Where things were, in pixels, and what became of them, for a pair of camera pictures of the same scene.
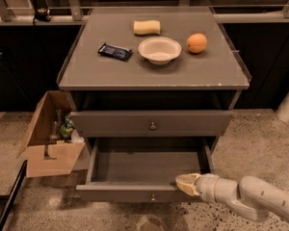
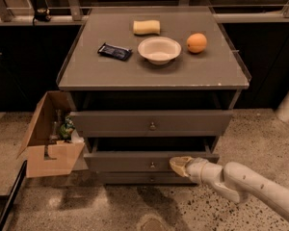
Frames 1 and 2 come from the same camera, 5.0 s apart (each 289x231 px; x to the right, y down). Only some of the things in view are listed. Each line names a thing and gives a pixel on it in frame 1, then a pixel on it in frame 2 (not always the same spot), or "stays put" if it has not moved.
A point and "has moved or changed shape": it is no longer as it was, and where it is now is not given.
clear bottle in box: (57, 127) stays put
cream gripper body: (206, 186) → (196, 168)
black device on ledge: (42, 14) stays put
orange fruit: (197, 43) stays put
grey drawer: (143, 169) has moved or changed shape
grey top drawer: (130, 123) stays put
